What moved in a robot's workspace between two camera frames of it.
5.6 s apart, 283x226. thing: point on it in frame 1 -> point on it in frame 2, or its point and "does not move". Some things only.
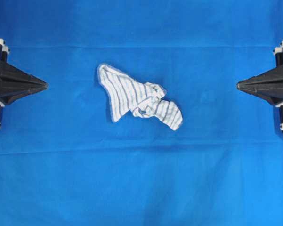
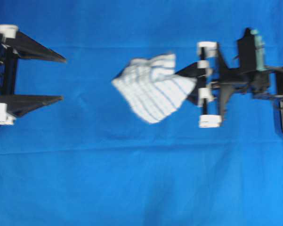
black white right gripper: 256,85 -> 211,92
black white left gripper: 8,83 -> 4,69
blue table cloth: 59,159 does not move
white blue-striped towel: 125,94 -> 151,86
